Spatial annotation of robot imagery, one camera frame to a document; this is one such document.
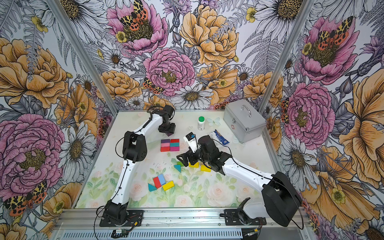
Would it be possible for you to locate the silver metal case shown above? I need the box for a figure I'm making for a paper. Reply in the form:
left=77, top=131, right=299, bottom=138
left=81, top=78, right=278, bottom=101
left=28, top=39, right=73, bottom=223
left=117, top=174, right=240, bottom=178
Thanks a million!
left=224, top=99, right=266, bottom=143

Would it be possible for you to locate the light blue block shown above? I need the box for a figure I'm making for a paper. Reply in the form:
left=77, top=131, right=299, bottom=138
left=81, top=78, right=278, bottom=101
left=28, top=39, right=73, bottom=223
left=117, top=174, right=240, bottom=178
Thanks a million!
left=158, top=174, right=167, bottom=186

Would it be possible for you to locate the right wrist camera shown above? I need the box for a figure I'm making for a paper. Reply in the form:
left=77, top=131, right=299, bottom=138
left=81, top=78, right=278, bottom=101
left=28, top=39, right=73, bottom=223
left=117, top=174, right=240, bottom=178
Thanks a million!
left=184, top=132, right=198, bottom=153

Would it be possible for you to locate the yellow block lower cluster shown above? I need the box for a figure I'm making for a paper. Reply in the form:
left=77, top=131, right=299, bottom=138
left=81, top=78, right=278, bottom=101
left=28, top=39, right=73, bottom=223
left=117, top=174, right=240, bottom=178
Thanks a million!
left=162, top=181, right=175, bottom=191

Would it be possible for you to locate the red block lower cluster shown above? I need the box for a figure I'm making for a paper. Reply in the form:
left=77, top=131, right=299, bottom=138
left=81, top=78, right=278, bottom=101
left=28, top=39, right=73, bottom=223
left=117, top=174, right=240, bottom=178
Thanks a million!
left=153, top=177, right=162, bottom=189

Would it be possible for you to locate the aluminium front rail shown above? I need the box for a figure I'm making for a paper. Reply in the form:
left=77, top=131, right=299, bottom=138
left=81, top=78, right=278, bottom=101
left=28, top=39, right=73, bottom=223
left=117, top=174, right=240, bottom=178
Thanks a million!
left=52, top=208, right=312, bottom=238

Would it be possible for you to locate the teal triangle cluster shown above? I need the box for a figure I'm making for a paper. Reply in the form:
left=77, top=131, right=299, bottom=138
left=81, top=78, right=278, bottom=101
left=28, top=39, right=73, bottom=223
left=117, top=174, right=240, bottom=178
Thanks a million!
left=148, top=184, right=157, bottom=192

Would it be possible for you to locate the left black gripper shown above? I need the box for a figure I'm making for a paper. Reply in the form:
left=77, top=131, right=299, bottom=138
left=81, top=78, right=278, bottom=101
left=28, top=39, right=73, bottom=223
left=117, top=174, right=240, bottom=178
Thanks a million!
left=157, top=120, right=176, bottom=134

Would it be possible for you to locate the small green circuit board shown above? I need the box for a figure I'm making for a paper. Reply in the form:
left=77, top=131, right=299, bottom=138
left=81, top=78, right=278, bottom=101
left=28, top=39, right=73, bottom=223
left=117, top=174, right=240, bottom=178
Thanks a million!
left=111, top=229, right=127, bottom=239

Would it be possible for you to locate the aluminium frame post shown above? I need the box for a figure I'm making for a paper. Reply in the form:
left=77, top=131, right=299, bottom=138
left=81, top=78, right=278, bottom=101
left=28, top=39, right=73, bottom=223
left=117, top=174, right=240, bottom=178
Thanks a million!
left=259, top=0, right=315, bottom=114
left=47, top=1, right=119, bottom=117

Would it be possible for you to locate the yellow block near green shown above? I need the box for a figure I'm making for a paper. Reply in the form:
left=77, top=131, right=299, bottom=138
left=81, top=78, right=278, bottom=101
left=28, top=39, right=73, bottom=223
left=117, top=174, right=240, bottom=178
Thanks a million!
left=189, top=163, right=200, bottom=168

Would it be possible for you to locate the right aluminium frame post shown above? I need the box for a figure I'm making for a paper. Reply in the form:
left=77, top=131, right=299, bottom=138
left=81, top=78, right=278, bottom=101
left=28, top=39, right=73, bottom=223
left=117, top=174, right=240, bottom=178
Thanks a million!
left=259, top=0, right=315, bottom=114

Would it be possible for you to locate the teal triangular block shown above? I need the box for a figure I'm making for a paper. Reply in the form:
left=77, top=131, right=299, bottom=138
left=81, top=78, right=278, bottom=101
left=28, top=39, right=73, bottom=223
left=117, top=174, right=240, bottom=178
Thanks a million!
left=174, top=165, right=182, bottom=173

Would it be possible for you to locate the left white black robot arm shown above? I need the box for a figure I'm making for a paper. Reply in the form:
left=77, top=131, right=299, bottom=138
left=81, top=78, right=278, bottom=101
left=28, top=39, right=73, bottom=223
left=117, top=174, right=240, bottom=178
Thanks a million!
left=100, top=105, right=176, bottom=227

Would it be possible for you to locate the blue white plastic packet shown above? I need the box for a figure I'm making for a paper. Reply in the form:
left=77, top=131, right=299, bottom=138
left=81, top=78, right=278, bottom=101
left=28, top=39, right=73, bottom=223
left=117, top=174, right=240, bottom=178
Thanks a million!
left=209, top=130, right=230, bottom=146

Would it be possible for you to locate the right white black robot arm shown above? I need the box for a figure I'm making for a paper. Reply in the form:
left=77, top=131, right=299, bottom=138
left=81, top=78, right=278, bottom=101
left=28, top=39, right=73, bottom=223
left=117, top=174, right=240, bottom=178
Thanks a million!
left=177, top=133, right=302, bottom=227

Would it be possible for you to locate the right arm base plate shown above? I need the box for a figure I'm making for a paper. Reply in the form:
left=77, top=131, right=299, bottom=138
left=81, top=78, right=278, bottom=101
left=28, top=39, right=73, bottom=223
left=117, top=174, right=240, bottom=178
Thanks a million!
left=220, top=209, right=267, bottom=226

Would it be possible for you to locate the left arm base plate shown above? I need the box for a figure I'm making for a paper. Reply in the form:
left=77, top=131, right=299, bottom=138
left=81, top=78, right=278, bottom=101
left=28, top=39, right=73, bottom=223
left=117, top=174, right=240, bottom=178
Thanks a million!
left=99, top=210, right=144, bottom=227

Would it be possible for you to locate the magenta rectangular block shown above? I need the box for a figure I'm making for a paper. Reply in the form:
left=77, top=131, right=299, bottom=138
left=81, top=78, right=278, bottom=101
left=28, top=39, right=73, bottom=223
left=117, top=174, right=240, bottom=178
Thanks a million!
left=170, top=147, right=180, bottom=152

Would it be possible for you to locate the left aluminium frame post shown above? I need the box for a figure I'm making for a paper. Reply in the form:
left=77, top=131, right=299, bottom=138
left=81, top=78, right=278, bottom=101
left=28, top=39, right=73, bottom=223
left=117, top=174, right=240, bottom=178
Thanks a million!
left=47, top=1, right=119, bottom=117

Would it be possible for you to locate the white bottle green cap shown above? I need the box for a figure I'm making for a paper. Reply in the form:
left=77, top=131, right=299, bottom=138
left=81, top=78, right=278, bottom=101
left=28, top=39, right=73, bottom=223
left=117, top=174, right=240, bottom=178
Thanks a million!
left=198, top=116, right=205, bottom=131

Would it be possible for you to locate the yellow block right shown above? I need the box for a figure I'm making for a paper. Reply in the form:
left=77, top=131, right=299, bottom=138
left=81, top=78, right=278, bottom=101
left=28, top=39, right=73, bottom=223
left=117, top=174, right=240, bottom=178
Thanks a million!
left=201, top=165, right=212, bottom=172

